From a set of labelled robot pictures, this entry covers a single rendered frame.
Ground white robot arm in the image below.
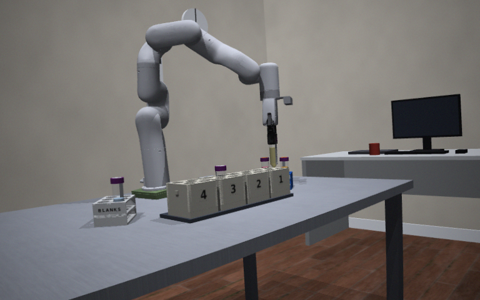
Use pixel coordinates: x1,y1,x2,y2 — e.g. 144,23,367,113
135,20,292,191

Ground white tube rack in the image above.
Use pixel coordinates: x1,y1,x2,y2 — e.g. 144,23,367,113
92,195,137,227

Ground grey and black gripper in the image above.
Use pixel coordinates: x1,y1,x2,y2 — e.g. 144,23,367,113
260,97,280,145

